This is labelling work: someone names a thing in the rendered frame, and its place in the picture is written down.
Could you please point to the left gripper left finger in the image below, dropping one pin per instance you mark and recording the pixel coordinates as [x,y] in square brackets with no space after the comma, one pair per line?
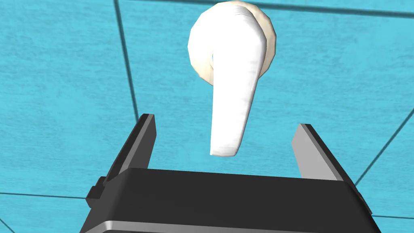
[136,149]

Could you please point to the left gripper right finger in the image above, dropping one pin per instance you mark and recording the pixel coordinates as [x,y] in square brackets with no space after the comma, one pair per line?
[314,155]

